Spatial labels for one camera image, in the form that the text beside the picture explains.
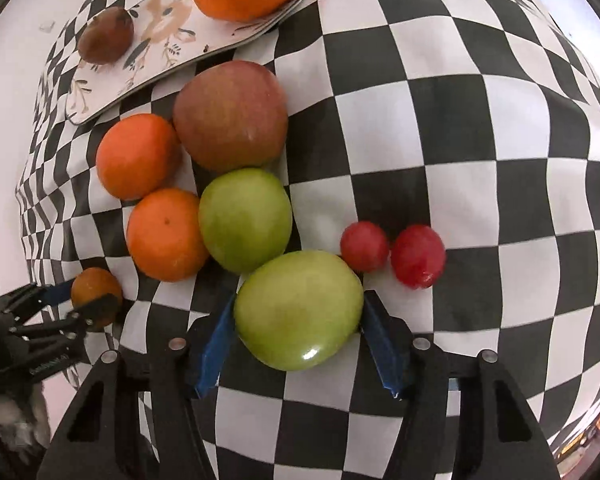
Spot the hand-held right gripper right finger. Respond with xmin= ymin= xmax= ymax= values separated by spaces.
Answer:
xmin=360 ymin=289 xmax=563 ymax=480

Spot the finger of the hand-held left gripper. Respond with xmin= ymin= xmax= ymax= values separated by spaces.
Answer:
xmin=9 ymin=293 xmax=122 ymax=347
xmin=0 ymin=279 xmax=76 ymax=324

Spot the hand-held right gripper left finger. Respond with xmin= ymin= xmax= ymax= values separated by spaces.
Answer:
xmin=36 ymin=290 xmax=238 ymax=480

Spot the small brownish orange fruit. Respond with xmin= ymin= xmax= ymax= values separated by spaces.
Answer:
xmin=71 ymin=267 xmax=124 ymax=332

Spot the large green apple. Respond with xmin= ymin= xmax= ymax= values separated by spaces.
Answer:
xmin=233 ymin=250 xmax=365 ymax=372

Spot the small red tomato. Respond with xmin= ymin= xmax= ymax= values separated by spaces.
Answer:
xmin=340 ymin=221 xmax=391 ymax=273
xmin=391 ymin=225 xmax=447 ymax=290

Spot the orange tangerine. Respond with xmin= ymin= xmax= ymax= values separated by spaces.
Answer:
xmin=126 ymin=188 xmax=211 ymax=282
xmin=96 ymin=113 xmax=183 ymax=201

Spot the floral oval plate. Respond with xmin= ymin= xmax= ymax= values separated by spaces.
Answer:
xmin=64 ymin=0 xmax=309 ymax=126

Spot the grey fuzzy cloth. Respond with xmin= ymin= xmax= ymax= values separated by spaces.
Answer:
xmin=0 ymin=387 xmax=51 ymax=463

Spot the black white checkered cloth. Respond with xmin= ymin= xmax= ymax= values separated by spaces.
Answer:
xmin=15 ymin=0 xmax=600 ymax=480

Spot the brown kiwi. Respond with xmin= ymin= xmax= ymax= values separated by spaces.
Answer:
xmin=77 ymin=7 xmax=135 ymax=65

